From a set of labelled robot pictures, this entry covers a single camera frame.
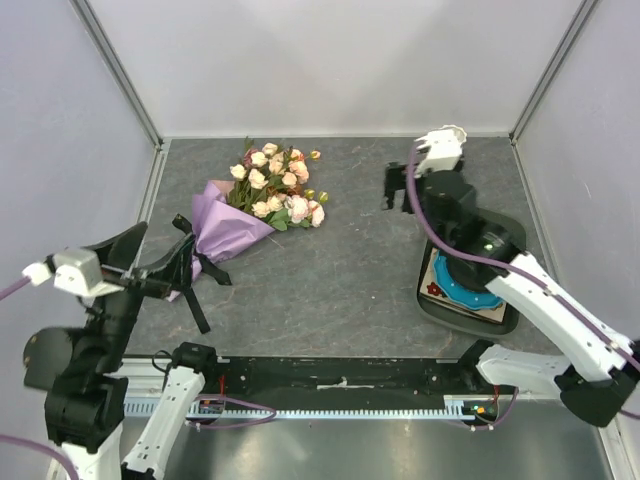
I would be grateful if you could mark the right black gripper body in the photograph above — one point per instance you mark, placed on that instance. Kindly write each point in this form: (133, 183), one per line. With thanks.
(418, 181)

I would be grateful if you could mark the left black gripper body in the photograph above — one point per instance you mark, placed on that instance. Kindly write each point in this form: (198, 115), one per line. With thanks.
(111, 312)

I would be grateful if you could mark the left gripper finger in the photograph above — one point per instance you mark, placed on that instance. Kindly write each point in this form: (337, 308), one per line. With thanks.
(171, 273)
(115, 255)

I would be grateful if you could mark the black ribbon with gold lettering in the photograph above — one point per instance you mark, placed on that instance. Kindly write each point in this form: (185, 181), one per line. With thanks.
(207, 268)

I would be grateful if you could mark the purple pink wrapping paper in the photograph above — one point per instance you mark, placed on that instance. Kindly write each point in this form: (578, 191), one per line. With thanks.
(222, 231)

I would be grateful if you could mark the pink artificial flower bunch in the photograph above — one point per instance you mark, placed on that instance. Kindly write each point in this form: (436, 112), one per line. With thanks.
(270, 183)

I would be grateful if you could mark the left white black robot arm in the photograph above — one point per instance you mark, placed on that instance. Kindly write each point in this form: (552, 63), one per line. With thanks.
(84, 407)

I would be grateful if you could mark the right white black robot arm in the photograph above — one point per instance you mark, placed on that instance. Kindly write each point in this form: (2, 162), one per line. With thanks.
(596, 370)

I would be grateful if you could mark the white ribbed ceramic vase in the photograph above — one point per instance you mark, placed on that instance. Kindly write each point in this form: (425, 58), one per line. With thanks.
(459, 133)

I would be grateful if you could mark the black round plate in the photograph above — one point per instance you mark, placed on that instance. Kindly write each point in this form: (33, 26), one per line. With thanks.
(472, 276)

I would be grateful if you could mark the blue scalloped plate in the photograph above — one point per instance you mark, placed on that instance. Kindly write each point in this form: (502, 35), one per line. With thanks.
(458, 294)

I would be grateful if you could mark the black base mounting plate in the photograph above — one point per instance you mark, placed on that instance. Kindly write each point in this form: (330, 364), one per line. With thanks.
(341, 383)

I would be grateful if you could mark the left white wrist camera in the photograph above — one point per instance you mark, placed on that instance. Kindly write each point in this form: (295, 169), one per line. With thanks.
(63, 269)

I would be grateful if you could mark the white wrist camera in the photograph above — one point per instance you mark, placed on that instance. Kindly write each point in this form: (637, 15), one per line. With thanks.
(63, 269)
(437, 150)

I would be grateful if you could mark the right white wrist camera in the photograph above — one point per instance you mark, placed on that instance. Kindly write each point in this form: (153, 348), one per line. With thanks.
(437, 150)

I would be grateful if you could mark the aluminium frame rail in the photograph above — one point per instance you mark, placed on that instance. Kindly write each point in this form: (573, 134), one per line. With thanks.
(142, 211)

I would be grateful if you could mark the grey slotted cable duct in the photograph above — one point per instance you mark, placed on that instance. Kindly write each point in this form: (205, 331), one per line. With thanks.
(452, 410)

